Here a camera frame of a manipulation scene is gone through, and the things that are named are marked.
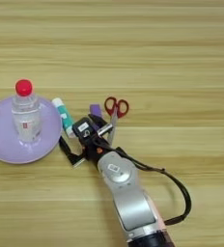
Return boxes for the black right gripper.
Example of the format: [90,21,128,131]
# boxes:
[58,114,119,169]

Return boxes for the white and green glue stick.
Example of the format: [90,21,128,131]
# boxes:
[51,96,76,139]

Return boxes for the purple rectangular block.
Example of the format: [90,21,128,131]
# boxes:
[89,103,104,119]

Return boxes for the red-handled scissors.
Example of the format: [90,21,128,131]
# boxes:
[103,96,130,148]

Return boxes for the clear bottle with red cap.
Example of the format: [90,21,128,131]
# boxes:
[11,78,42,146]

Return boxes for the lilac round plate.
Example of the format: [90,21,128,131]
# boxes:
[0,95,64,165]

